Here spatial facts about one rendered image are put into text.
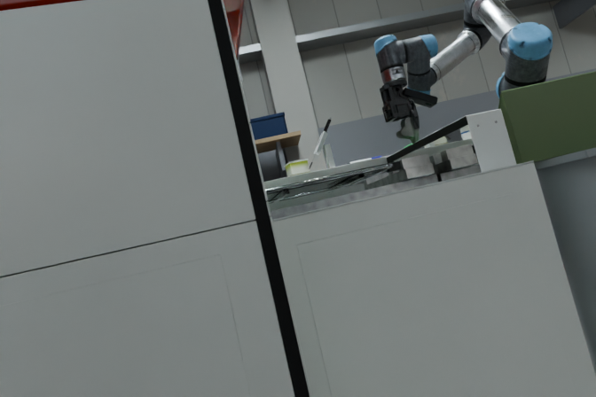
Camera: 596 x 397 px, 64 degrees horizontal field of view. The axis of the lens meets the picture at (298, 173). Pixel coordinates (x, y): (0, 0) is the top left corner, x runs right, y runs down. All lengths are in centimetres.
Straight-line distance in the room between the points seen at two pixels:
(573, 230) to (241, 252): 99
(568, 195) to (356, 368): 78
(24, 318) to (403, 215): 70
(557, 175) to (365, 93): 307
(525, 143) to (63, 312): 112
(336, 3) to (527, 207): 371
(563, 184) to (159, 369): 113
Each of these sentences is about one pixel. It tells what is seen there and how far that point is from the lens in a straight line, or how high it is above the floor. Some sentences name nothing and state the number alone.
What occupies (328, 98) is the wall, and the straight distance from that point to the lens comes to 433.
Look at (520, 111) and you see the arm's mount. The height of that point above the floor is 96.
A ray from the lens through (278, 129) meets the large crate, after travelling 356.
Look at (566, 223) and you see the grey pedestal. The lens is 150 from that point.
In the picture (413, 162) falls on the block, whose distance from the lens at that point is 132.
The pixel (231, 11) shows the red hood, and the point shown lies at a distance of 97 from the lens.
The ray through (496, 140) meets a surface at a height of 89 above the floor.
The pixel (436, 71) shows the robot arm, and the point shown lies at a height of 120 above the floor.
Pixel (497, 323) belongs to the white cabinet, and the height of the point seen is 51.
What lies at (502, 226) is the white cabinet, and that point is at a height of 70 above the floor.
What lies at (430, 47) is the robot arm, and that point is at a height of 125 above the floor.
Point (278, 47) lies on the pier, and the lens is 415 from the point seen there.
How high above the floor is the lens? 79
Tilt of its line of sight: 6 degrees up
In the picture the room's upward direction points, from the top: 13 degrees counter-clockwise
